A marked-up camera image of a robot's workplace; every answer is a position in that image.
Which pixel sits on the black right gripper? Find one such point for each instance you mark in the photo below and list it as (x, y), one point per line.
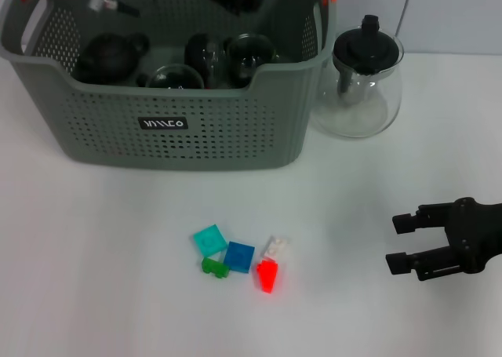
(478, 231)

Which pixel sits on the glass teacup with black sleeve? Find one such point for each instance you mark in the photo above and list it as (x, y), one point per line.
(176, 78)
(200, 55)
(251, 55)

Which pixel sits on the blue square toy plate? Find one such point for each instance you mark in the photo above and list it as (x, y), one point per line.
(239, 257)

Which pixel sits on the grey-green perforated storage bin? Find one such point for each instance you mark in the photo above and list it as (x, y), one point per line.
(219, 137)

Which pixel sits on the glass teapot with black lid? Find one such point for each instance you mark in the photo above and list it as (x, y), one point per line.
(366, 49)

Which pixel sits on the white toy brick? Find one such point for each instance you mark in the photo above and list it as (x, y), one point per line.
(276, 248)

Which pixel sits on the red-orange sloped toy brick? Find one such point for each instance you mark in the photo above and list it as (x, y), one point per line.
(268, 276)

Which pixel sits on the dark clay teapot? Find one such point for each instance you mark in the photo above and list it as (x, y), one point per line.
(110, 57)

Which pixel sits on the translucent green toy brick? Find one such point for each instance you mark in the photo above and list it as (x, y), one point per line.
(213, 267)

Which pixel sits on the teal square toy plate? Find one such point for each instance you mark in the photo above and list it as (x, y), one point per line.
(209, 241)

